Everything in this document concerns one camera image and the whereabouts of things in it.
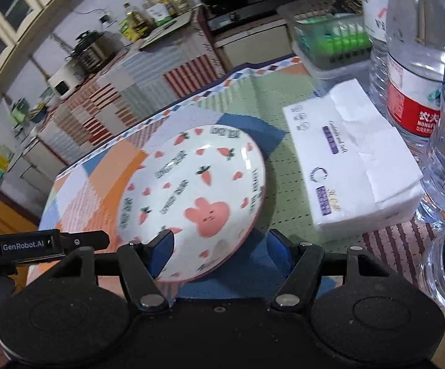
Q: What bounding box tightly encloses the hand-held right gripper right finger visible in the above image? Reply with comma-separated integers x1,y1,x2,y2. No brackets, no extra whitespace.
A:
267,229,396,311

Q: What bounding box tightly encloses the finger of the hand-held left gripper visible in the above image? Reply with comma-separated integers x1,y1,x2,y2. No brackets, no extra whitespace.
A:
60,231,111,255

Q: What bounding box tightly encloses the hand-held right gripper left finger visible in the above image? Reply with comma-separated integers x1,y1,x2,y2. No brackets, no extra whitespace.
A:
28,231,175,312

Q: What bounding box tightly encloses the rabbit print plate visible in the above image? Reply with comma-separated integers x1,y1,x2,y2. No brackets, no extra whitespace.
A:
115,125,267,284

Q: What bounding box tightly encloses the wooden chair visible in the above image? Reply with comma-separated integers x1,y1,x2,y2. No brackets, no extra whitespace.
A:
0,190,43,239

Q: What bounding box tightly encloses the checked patchwork tablecloth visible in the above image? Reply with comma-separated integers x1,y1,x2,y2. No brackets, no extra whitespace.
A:
26,56,445,305

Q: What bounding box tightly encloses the white tissue pack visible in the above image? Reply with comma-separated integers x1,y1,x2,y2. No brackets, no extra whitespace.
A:
282,78,425,245

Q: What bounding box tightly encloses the blue dish basin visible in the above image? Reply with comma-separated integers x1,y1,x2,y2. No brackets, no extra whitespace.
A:
26,105,49,122

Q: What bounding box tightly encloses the white rice cooker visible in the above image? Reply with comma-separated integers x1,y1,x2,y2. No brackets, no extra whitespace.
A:
47,63,87,99

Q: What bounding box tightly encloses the striped counter cloth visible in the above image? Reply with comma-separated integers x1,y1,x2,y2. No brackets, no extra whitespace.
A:
38,10,228,167

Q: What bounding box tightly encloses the clear plastic container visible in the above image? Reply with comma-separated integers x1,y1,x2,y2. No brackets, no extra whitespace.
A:
276,2,378,82

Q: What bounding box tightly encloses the black pressure cooker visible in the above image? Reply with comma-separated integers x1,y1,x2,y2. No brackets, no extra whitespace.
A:
66,31,116,74

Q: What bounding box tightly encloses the red label water bottle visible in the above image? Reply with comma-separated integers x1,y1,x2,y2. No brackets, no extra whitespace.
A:
383,0,445,162

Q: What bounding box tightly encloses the cream base cabinet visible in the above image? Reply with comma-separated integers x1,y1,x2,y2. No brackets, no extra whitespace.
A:
213,23,297,74

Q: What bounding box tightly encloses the yellow seasoning packet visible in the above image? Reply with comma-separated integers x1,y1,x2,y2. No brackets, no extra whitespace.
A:
118,19,133,42

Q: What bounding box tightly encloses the grey cutting board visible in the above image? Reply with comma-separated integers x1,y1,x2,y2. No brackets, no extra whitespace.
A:
138,10,195,52

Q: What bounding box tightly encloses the green plastic basket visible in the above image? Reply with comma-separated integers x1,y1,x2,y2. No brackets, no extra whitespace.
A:
290,13,373,66

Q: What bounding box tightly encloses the white label oil bottle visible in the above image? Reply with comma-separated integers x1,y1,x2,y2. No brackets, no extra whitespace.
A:
142,0,172,28

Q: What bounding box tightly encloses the white label water bottle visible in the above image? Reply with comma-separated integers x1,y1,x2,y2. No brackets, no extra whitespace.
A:
358,0,393,113

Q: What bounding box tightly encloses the black gas stove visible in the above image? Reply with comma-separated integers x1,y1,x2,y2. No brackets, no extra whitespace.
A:
205,0,343,34

